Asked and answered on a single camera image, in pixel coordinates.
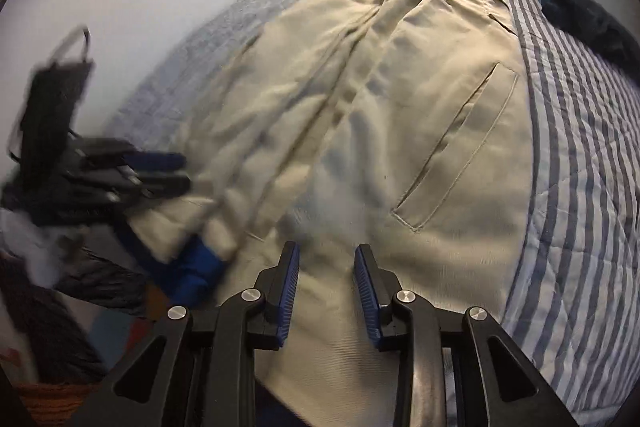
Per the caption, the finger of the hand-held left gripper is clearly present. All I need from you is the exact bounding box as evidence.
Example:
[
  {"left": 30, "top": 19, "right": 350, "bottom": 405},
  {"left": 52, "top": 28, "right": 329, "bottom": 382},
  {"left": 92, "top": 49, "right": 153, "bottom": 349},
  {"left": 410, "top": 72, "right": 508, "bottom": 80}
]
[
  {"left": 65, "top": 174, "right": 193, "bottom": 208},
  {"left": 75, "top": 142, "right": 187, "bottom": 175}
]

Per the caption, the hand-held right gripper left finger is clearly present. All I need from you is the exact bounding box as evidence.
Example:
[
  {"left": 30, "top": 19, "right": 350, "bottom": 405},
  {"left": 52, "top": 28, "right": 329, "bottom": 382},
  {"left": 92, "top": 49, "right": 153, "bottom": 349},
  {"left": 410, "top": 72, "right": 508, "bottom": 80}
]
[{"left": 65, "top": 241, "right": 301, "bottom": 427}]

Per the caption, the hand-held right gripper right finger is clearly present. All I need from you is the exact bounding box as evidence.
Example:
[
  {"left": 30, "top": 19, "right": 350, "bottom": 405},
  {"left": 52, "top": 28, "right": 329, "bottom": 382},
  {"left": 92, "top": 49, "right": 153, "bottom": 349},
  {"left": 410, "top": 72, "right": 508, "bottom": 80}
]
[{"left": 354, "top": 244, "right": 583, "bottom": 427}]

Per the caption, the beige and blue jacket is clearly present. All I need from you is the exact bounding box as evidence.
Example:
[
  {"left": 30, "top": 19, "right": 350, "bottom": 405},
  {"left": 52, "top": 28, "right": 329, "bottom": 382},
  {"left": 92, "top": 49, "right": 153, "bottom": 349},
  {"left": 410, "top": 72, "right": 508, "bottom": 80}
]
[{"left": 115, "top": 0, "right": 538, "bottom": 427}]

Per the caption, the dark grey cloth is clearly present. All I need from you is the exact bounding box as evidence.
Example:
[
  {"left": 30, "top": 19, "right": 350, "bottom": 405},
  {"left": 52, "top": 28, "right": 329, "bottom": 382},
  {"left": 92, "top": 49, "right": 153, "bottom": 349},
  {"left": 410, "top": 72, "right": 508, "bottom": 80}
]
[{"left": 0, "top": 247, "right": 156, "bottom": 383}]

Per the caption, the orange knitted cloth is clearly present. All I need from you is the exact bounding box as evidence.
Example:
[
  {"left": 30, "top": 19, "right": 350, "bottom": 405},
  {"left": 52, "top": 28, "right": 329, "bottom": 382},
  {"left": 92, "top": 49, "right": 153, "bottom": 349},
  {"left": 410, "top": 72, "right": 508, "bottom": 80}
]
[{"left": 15, "top": 382, "right": 106, "bottom": 427}]

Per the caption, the blue white striped quilt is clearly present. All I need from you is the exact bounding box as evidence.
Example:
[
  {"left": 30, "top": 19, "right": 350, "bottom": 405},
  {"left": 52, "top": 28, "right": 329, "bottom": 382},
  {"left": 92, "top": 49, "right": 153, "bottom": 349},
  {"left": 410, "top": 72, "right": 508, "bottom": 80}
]
[{"left": 100, "top": 0, "right": 640, "bottom": 425}]

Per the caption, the dark teal cloth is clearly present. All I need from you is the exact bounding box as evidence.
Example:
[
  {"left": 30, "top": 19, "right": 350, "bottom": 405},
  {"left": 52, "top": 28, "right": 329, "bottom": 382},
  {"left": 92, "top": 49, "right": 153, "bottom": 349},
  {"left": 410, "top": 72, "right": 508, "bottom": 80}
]
[{"left": 539, "top": 0, "right": 640, "bottom": 82}]

